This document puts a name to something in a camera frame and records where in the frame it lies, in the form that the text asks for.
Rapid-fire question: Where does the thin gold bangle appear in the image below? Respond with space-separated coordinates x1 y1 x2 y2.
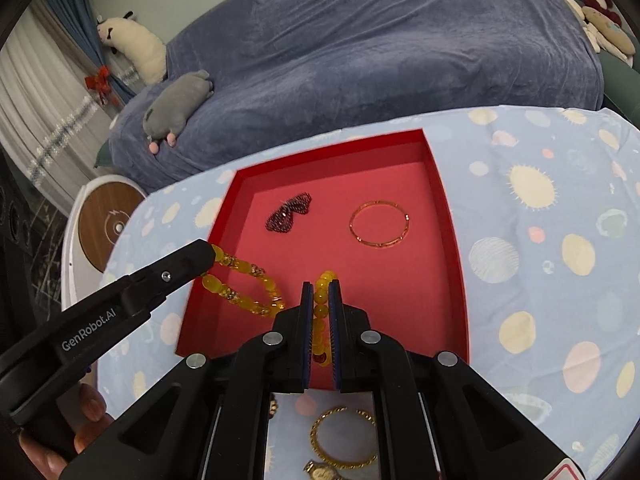
348 200 412 248

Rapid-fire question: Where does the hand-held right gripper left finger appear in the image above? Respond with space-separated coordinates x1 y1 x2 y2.
60 282 314 480

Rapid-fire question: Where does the blue curtain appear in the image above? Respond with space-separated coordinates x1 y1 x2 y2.
40 0 136 106

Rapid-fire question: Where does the dark purple beaded bow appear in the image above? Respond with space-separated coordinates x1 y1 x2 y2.
264 192 312 235

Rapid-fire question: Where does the red box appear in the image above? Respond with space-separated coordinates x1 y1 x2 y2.
175 129 471 367

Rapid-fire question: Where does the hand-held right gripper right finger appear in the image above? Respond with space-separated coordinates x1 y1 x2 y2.
330 279 586 480

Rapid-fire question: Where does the blue-grey sofa cover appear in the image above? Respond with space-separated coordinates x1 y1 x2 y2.
107 0 606 196

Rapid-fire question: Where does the gold chain bracelet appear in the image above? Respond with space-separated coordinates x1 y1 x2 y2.
310 406 377 468

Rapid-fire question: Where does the red bow curtain tie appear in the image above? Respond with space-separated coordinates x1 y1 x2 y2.
84 66 113 106

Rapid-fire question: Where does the green sofa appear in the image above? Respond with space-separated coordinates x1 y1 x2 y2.
530 0 640 126

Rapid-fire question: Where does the dark furniture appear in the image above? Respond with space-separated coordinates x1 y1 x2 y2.
0 150 71 321

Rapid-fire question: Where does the gold wristwatch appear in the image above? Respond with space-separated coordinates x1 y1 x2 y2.
302 460 346 480

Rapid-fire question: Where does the white curtain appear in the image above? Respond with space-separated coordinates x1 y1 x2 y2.
0 0 126 211

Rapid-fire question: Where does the person's left hand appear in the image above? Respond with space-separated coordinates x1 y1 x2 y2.
17 382 116 480

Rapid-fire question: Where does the silver tinsel garland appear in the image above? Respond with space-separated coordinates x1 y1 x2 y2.
27 90 101 181

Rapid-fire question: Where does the beige cookie plush toy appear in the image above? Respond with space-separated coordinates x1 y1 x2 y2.
565 0 636 68

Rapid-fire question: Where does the white plush toy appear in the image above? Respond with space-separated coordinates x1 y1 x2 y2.
96 10 167 86

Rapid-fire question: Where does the round yellow bead bracelet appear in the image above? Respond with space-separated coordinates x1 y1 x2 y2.
312 269 341 366

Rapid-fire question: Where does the chunky amber bead bracelet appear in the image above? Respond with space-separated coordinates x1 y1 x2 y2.
202 244 287 318

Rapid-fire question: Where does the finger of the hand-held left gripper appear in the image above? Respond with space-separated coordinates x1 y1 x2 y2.
101 239 218 319

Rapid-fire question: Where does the grey plush toy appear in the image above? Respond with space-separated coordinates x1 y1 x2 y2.
142 70 215 155

